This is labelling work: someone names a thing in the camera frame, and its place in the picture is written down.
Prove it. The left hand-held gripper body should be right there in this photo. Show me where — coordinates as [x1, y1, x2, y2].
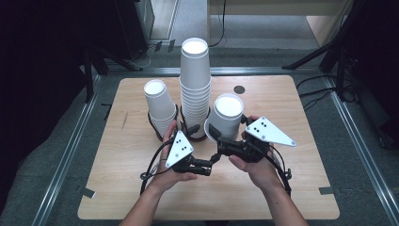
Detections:
[165, 130, 213, 177]

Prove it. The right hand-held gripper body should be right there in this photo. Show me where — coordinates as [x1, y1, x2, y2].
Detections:
[217, 116, 296, 164]

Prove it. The black double cup holder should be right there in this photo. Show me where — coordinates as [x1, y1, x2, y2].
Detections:
[147, 104, 212, 143]

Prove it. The white paper cup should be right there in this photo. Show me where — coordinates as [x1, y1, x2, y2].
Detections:
[203, 92, 245, 142]

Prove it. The tall stack of white cups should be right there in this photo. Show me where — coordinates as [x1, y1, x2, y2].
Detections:
[179, 37, 212, 139]

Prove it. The person's left hand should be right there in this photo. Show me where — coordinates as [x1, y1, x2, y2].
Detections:
[146, 120, 199, 193]

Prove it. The person's right hand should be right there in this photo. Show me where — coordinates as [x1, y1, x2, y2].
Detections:
[228, 153, 284, 193]

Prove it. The short stack of white cups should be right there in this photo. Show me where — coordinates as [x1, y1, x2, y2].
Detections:
[143, 79, 179, 137]

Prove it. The black tape strip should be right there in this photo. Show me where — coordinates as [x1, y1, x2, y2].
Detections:
[101, 103, 113, 121]

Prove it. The black tripod stand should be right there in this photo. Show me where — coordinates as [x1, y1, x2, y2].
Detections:
[281, 0, 359, 71]

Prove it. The black upright stand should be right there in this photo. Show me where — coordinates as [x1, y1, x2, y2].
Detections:
[334, 46, 350, 102]

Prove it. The light wooden desk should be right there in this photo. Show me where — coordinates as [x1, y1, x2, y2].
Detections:
[206, 0, 356, 48]

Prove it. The black stand with legs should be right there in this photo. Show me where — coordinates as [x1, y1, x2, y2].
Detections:
[82, 46, 144, 104]

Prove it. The black cabinet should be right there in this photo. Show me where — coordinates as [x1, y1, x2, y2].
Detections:
[114, 0, 155, 60]

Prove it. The dark equipment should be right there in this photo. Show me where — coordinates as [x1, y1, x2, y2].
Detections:
[344, 0, 399, 150]

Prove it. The dark curtain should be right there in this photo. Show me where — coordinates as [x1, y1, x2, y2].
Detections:
[0, 0, 117, 218]

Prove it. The left hand-held gripper cable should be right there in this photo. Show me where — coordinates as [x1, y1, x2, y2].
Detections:
[139, 137, 175, 196]

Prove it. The hand-held gripper cable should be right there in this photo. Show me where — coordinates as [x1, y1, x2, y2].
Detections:
[264, 145, 293, 198]
[139, 137, 175, 196]

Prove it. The right hand-held gripper cable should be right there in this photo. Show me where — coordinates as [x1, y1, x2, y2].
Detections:
[264, 145, 293, 198]

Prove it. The metal floor rail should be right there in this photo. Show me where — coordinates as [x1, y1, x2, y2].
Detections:
[104, 66, 324, 77]
[30, 74, 103, 226]
[324, 74, 399, 225]

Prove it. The black floor cable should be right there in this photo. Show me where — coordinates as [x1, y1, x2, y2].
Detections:
[299, 87, 338, 98]
[295, 73, 338, 90]
[302, 92, 335, 111]

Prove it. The white floor cable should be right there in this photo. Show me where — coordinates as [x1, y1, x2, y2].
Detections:
[131, 43, 158, 71]

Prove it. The black hanging cable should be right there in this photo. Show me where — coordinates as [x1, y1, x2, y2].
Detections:
[209, 0, 228, 48]

